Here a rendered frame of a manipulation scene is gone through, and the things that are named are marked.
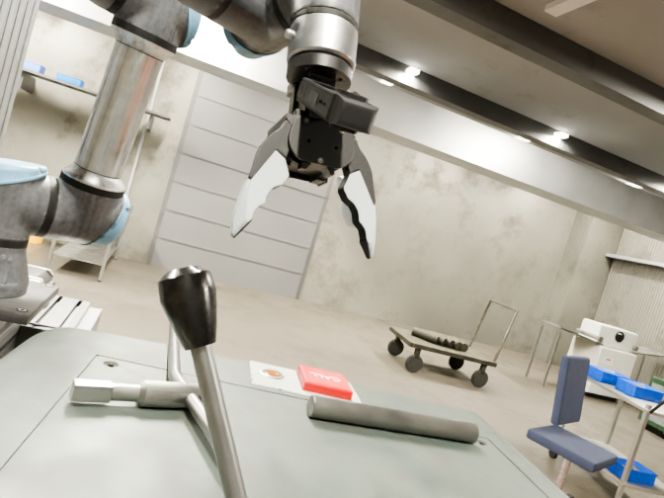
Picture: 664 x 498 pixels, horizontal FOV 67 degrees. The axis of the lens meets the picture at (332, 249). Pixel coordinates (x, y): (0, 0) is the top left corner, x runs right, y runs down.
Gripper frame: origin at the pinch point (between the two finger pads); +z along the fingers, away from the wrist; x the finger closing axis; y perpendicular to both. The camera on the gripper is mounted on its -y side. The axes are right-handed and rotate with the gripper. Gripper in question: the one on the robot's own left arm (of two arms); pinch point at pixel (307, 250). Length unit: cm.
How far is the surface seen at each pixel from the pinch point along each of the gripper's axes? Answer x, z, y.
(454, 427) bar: -19.0, 17.0, -0.7
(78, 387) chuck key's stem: 18.5, 13.6, -1.9
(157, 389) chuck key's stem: 12.6, 13.8, -1.0
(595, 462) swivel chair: -272, 79, 170
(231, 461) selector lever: 10.4, 14.8, -17.7
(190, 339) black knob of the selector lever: 13.4, 8.3, -17.4
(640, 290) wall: -890, -99, 545
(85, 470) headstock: 17.4, 17.4, -9.6
